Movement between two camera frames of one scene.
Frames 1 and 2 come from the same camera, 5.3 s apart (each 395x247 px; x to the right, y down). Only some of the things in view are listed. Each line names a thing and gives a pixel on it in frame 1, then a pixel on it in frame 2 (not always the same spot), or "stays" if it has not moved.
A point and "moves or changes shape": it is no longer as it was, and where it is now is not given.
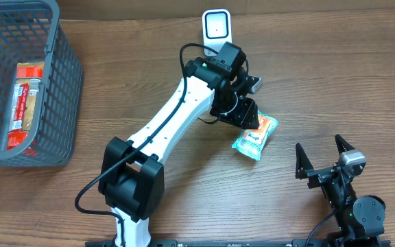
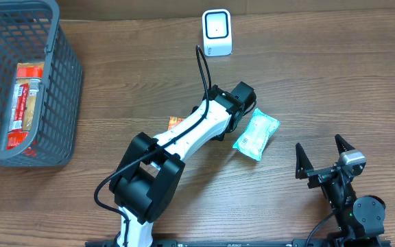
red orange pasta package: x=16 y=137 stays
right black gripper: x=321 y=175 stays
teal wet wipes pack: x=251 y=141 stays
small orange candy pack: x=259 y=136 moves or changes shape
